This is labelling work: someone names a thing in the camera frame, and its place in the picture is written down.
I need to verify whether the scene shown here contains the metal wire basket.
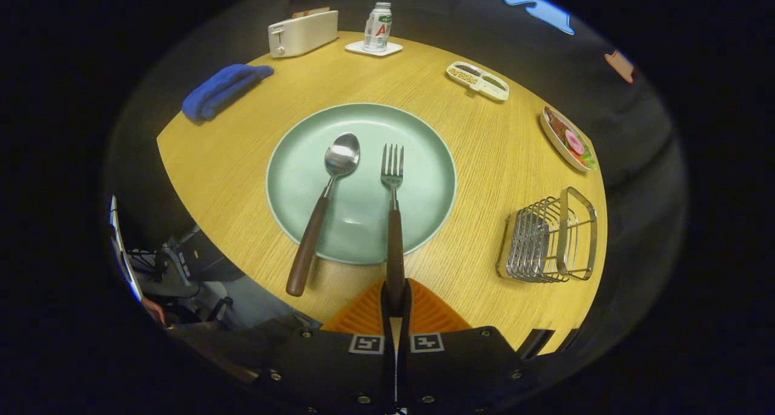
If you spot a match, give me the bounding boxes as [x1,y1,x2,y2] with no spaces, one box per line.
[496,187,598,284]

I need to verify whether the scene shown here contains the wooden handled metal spoon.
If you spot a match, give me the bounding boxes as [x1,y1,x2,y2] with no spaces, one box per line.
[286,133,361,297]

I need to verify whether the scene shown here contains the blue folded cloth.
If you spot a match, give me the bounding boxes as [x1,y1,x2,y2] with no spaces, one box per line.
[182,64,275,123]

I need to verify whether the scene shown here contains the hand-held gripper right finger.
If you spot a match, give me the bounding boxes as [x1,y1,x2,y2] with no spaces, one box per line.
[397,279,539,415]

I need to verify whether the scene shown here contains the black computer box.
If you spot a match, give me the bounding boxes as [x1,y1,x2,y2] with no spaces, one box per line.
[174,226,244,282]

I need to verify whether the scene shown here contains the white edged monitor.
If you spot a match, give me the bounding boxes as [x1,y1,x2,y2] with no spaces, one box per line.
[109,196,145,304]

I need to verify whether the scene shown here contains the white food plate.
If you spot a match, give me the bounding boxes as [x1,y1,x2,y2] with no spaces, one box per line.
[540,106,598,172]

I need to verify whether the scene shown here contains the white square coaster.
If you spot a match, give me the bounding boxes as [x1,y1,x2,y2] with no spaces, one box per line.
[345,40,403,57]

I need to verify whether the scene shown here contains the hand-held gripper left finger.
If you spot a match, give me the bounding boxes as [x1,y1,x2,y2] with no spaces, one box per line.
[167,279,397,415]

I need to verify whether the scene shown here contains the small plastic drink bottle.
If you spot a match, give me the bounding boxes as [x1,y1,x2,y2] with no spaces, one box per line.
[363,2,392,53]

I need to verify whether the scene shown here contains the white divided bean tray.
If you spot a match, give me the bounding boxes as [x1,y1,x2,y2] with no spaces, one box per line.
[446,61,510,102]

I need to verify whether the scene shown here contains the large brown meat slice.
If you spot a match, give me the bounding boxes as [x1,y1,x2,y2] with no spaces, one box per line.
[545,109,568,141]

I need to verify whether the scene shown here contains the pale green plate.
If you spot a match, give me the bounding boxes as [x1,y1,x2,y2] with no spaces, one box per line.
[266,103,457,265]

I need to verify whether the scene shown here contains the wooden handled metal fork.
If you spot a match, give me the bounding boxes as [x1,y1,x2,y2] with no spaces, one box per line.
[380,144,406,313]

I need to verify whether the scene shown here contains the white toaster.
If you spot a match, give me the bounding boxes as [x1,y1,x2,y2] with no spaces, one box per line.
[268,10,339,59]

